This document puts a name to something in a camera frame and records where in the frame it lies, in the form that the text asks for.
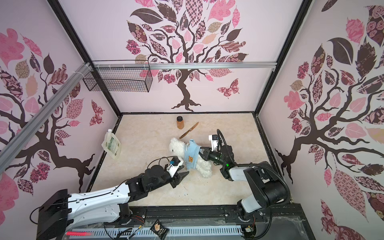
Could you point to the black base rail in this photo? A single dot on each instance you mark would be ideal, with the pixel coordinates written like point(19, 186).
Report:
point(231, 214)

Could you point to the light blue bear hoodie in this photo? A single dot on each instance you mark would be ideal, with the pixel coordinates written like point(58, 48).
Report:
point(191, 154)

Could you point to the left aluminium rail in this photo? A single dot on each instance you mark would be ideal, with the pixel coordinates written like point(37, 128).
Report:
point(11, 150)

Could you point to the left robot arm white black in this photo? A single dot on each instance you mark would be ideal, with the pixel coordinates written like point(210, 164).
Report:
point(63, 211)

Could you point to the white green refill pouch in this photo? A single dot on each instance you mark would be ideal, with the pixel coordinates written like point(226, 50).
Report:
point(111, 145)

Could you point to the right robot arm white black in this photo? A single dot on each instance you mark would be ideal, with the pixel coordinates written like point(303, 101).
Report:
point(267, 186)

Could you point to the aluminium rail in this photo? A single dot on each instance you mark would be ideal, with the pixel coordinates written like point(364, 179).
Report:
point(11, 150)
point(170, 66)

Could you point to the black wire basket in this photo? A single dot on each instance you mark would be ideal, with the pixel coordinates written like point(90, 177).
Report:
point(120, 76)

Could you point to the small black brown packet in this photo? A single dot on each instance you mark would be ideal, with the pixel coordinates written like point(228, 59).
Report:
point(158, 229)

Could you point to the white slotted cable duct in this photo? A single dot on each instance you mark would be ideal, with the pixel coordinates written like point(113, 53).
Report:
point(147, 232)

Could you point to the rear aluminium rail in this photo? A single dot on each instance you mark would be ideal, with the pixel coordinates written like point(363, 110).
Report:
point(170, 66)

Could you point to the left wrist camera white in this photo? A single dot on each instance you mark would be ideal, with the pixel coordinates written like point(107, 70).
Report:
point(174, 166)

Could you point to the amber spice jar black lid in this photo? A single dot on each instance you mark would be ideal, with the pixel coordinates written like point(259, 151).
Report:
point(180, 122)

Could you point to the wooden knife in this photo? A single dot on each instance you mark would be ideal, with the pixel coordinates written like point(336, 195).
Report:
point(189, 130)

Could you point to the red marker pen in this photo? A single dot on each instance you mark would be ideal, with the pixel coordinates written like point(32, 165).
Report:
point(79, 234)

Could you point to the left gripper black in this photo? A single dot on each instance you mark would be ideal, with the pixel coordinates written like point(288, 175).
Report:
point(176, 180)

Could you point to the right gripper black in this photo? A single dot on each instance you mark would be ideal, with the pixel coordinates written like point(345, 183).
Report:
point(208, 154)

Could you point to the white teddy bear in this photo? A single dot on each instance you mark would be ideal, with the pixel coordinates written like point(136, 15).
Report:
point(177, 148)

